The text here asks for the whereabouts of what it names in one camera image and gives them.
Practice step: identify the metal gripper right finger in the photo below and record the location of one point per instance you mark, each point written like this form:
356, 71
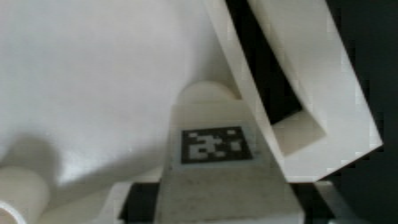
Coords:
336, 203

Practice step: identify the white table leg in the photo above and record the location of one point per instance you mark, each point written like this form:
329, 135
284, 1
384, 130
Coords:
222, 185

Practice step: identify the white U-shaped obstacle fence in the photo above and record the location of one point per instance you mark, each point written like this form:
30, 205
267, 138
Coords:
325, 135

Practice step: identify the white square table top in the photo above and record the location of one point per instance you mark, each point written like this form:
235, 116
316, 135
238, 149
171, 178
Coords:
98, 58

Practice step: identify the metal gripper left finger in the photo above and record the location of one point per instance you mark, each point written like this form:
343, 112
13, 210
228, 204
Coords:
114, 203

